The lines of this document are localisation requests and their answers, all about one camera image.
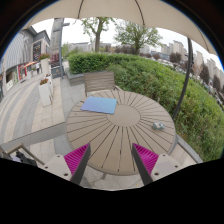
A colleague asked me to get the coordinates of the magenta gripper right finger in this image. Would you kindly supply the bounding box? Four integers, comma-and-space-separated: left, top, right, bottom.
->
130, 142, 184, 187

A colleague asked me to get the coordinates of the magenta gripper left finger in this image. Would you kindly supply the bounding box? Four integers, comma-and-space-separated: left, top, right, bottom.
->
42, 142, 92, 186

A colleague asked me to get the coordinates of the blue mouse pad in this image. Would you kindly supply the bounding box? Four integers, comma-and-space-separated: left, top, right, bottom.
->
81, 96, 117, 114

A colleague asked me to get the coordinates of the round slatted outdoor table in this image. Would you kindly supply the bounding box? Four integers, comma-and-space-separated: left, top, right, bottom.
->
66, 90, 176, 175

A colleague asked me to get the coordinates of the dark curved umbrella pole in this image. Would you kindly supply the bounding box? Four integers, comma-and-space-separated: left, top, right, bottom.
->
172, 37, 193, 120

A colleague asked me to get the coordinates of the green hedge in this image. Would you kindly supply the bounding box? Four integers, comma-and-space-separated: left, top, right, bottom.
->
68, 53, 224, 161

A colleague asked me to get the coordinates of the brown slatted chair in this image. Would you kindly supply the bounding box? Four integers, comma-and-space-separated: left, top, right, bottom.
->
84, 71, 119, 95

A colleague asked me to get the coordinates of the white planter with flowers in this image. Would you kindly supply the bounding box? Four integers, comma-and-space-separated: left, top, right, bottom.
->
38, 78, 52, 106

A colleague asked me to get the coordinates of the grey stone pillar sign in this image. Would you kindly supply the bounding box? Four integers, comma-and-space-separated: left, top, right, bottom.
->
50, 18, 69, 78

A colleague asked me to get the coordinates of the far white planter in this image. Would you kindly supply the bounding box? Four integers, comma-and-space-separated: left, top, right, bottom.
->
39, 53, 50, 75

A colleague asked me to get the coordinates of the grey storefront building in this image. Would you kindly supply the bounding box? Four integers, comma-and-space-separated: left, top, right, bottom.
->
0, 27, 50, 101

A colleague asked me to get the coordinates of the tree behind hedge right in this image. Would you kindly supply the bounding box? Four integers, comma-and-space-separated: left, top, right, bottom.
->
114, 21, 162, 55

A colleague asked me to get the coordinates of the tree behind hedge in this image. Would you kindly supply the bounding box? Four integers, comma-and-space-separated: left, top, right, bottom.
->
114, 21, 162, 55
82, 17, 114, 52

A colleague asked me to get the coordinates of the tree behind hedge left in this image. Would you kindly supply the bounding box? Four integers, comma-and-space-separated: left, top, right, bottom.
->
82, 17, 114, 52

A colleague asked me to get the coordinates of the beige patio umbrella canopy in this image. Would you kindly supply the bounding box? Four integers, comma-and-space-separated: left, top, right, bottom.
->
23, 0, 217, 55

